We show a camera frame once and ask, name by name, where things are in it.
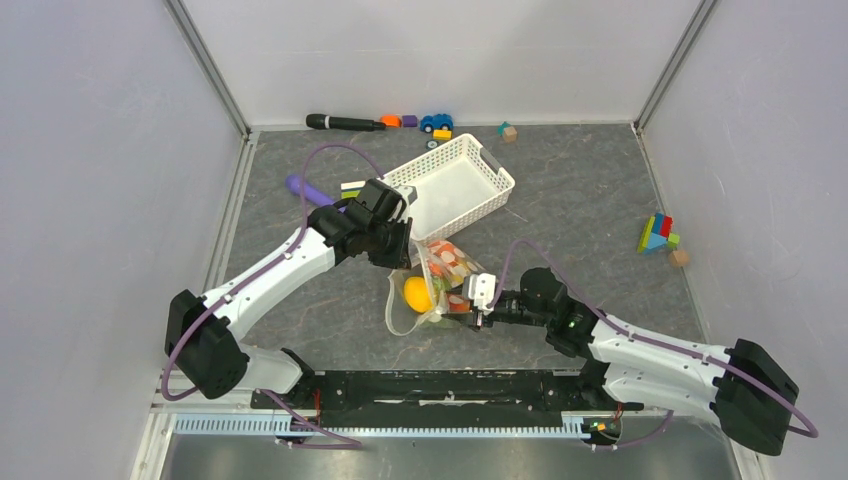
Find yellow toy lemon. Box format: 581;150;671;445
402;276;434;314

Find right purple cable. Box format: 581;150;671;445
490;239;819;452

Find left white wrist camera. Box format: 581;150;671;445
392;185;418;220

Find clear dotted zip bag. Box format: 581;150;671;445
385;242;486;337

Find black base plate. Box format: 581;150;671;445
281;370;644;428

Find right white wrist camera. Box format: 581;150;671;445
462;273;497;315

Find green white building block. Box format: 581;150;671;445
340;181;366;199

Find colourful building block stack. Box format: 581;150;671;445
637;212;680;254

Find wooden cube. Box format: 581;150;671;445
668;249;691;268

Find blue toy car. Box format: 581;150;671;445
419;113;454;133

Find orange toy pumpkin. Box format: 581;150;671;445
426;240;481;286

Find white perforated plastic basket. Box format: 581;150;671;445
383;133;516;243

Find black microphone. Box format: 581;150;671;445
305;113;387;132

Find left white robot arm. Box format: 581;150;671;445
161;179;417;408

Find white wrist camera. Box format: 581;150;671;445
392;185;418;220
462;273;497;315

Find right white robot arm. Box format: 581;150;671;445
462;268;799;456

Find orange toy block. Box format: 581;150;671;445
379;115;403;128

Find white cable duct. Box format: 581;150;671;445
173;411;609;440

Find teal and wood cubes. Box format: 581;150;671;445
498;122;518;143

